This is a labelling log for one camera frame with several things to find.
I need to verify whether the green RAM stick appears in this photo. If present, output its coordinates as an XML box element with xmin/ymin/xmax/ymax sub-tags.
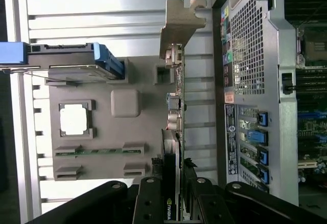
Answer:
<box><xmin>55</xmin><ymin>147</ymin><xmax>144</xmax><ymax>156</ymax></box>

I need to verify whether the grey parts rack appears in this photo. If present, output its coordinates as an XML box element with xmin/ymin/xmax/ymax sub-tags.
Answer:
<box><xmin>44</xmin><ymin>57</ymin><xmax>184</xmax><ymax>184</ymax></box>

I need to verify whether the silver CPU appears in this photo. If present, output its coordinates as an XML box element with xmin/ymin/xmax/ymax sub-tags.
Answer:
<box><xmin>60</xmin><ymin>103</ymin><xmax>91</xmax><ymax>136</ymax></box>

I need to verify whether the green motherboard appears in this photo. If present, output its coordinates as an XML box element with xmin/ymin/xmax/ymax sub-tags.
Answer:
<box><xmin>296</xmin><ymin>24</ymin><xmax>327</xmax><ymax>186</ymax></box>

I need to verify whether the black PC case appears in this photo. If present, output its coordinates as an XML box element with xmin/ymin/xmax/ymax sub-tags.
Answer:
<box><xmin>212</xmin><ymin>0</ymin><xmax>327</xmax><ymax>207</ymax></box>

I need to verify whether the CPU socket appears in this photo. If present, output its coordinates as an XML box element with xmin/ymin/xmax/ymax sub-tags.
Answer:
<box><xmin>302</xmin><ymin>30</ymin><xmax>327</xmax><ymax>66</ymax></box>

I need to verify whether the hard disk with blue bracket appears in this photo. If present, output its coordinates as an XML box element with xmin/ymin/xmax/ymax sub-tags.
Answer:
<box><xmin>0</xmin><ymin>41</ymin><xmax>126</xmax><ymax>81</ymax></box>

